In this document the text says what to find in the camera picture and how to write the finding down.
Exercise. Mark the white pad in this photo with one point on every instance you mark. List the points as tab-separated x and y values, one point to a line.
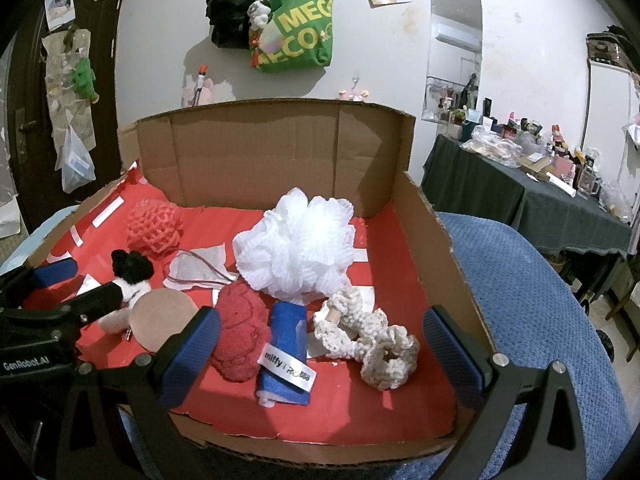
200	260

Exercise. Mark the cream crochet scrunchie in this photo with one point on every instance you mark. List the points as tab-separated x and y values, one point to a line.
370	340

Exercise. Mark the photo on door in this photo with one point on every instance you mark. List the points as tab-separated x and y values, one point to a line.
57	7

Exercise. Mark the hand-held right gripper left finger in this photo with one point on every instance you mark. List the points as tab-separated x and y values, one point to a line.
192	355

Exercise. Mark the black fluffy scrunchie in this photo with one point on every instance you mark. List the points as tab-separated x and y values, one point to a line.
131	265

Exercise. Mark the dark brown door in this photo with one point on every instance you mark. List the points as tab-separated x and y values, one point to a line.
30	85

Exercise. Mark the black backpack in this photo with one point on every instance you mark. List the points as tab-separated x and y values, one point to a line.
232	10

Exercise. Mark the pink plush toy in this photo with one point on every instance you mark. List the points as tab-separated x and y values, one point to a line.
190	92

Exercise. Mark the green plush toy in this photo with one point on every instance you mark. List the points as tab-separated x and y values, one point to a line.
85	80

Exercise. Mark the table with dark green cloth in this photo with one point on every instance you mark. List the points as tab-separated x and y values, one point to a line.
525	205

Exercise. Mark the white mesh bath pouf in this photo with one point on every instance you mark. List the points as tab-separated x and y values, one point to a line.
295	250

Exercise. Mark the white paper sheet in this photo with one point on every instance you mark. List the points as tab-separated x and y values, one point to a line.
7	215

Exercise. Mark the blue cloth with white label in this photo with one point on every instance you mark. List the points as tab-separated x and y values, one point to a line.
286	330

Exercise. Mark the stick with orange tip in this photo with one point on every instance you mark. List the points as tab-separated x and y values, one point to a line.
200	82

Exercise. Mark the clear plastic bag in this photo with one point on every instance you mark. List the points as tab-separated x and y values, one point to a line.
75	165

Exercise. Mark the wall mirror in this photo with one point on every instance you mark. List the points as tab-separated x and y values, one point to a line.
455	50

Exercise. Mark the clear hanging organizer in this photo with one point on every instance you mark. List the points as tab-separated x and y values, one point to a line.
62	90

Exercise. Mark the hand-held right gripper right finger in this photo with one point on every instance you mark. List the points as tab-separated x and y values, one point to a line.
452	360

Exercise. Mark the tan round puff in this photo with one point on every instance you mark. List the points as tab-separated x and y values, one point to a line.
160	317

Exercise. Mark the white wardrobe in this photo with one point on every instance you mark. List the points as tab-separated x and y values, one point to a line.
610	110

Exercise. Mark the white cotton wad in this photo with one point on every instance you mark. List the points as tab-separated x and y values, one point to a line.
115	320

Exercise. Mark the cardboard box with red lining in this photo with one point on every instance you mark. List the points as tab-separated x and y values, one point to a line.
280	150

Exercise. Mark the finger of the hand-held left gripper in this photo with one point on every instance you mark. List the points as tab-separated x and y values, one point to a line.
52	271
95	300

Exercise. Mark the pink foam net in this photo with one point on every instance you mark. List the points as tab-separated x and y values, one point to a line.
152	227

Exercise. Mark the red knitted piece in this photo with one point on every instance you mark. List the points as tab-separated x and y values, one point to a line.
240	332

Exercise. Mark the clutter of small desk items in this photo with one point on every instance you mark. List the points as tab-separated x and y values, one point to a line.
525	147

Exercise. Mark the green tote bag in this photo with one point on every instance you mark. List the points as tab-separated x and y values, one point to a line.
300	35

